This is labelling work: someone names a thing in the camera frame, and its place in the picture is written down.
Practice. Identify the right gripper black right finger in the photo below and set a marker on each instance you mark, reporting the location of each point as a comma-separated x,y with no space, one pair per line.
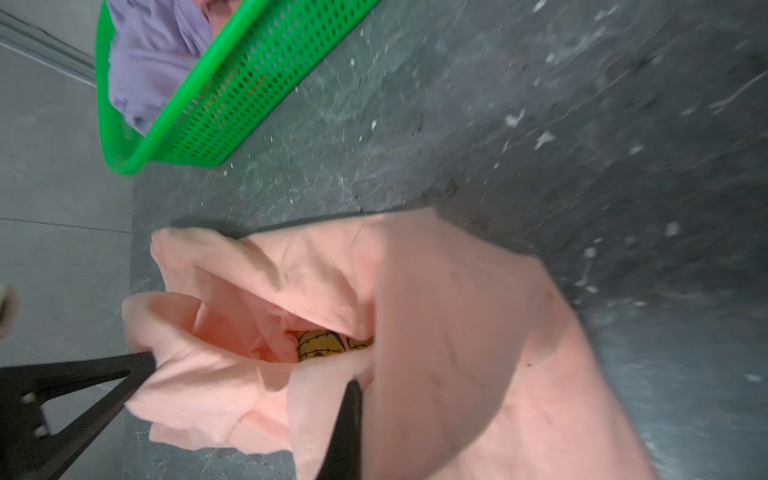
343,460

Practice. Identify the peach pink printed t-shirt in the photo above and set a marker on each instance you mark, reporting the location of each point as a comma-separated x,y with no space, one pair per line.
471,362

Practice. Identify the green plastic laundry basket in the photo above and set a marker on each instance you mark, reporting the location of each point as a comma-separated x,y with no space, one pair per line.
265,50

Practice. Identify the lavender purple t-shirt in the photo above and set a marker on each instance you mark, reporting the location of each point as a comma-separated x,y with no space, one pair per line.
154,48

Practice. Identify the dusty rose t-shirt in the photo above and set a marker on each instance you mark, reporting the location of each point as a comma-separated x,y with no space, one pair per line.
218,12

